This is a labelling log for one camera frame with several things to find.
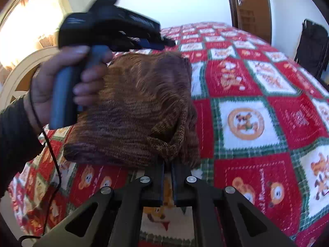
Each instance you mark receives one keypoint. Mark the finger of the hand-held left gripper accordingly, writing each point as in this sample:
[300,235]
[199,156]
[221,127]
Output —
[151,44]

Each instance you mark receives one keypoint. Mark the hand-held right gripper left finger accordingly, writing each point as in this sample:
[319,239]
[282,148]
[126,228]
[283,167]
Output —
[161,185]

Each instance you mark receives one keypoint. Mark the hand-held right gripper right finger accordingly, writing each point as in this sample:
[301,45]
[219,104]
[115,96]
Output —
[174,185]

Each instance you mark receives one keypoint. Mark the brown knit sweater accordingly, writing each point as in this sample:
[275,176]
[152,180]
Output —
[133,108]

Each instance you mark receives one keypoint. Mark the person's left forearm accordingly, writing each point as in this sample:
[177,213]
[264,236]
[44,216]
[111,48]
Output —
[15,144]

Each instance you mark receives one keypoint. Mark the person's left hand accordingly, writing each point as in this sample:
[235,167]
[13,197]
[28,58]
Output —
[46,82]

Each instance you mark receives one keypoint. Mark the beige patterned curtain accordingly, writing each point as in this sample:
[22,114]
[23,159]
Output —
[33,23]

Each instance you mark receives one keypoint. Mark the cream wooden headboard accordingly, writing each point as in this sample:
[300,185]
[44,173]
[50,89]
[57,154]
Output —
[23,69]

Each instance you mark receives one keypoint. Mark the red checked printed blanket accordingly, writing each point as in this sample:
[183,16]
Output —
[252,121]

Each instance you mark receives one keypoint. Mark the brown wooden door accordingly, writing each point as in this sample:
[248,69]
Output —
[252,7]

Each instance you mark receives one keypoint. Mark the black bag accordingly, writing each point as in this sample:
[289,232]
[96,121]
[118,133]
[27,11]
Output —
[312,49]

